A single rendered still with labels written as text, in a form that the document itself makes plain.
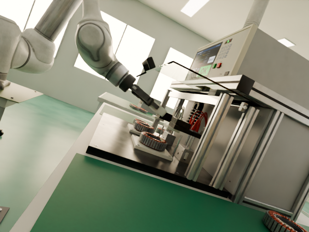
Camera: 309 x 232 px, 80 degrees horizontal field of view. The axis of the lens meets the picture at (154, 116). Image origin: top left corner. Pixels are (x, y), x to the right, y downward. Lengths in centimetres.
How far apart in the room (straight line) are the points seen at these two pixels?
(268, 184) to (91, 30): 74
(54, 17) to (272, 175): 114
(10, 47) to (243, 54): 90
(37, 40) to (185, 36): 515
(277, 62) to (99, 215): 74
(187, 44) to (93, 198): 573
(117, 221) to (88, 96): 520
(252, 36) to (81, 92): 504
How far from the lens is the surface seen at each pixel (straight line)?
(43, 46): 110
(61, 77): 560
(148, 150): 67
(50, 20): 112
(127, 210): 37
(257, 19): 259
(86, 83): 547
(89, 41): 59
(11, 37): 98
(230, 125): 79
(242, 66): 73
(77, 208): 33
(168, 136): 97
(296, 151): 80
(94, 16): 68
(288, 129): 75
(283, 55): 84
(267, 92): 65
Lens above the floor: 94
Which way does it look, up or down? 4 degrees down
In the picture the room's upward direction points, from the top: 23 degrees clockwise
